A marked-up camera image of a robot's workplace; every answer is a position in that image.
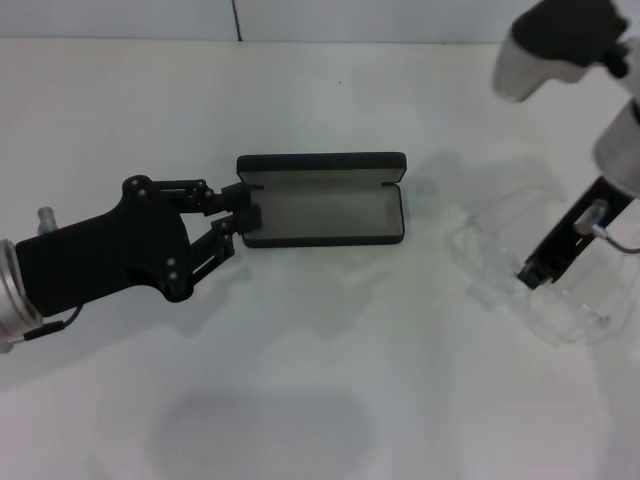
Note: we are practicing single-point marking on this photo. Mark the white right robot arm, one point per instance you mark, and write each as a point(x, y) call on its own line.
point(565, 35)

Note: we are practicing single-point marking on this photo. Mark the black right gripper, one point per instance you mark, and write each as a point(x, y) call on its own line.
point(570, 240)

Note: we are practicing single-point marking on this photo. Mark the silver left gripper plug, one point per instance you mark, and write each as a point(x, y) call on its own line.
point(47, 222)

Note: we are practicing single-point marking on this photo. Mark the clear white glasses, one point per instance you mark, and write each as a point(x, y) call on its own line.
point(565, 320)

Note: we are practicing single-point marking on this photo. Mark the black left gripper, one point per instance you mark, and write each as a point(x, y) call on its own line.
point(110, 255)

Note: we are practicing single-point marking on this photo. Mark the black glasses case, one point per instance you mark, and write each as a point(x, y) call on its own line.
point(325, 215)

